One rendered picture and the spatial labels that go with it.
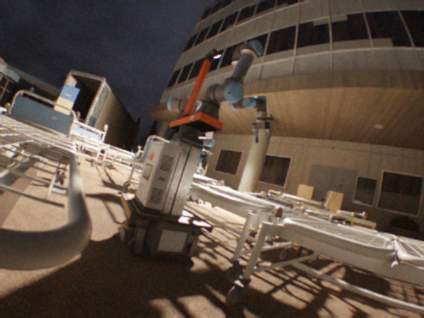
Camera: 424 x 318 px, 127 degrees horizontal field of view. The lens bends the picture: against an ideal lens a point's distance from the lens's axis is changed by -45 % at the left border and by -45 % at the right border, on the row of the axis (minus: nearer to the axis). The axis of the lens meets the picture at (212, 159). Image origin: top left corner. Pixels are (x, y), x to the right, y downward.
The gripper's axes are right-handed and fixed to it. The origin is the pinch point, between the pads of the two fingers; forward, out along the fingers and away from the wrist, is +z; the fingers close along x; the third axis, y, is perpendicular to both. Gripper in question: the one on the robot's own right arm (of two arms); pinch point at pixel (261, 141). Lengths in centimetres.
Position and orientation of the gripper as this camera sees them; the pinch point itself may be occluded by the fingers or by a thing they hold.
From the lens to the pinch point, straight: 136.1
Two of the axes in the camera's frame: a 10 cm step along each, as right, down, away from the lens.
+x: 3.6, 1.5, -9.2
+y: -9.3, 0.9, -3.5
